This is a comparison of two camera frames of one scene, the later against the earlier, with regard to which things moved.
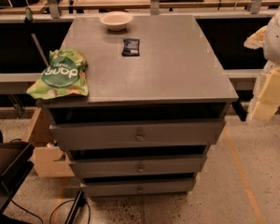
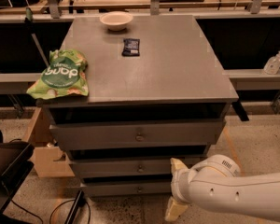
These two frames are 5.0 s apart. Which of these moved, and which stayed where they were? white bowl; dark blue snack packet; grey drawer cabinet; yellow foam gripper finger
Moved: yellow foam gripper finger
Stayed: white bowl; dark blue snack packet; grey drawer cabinet
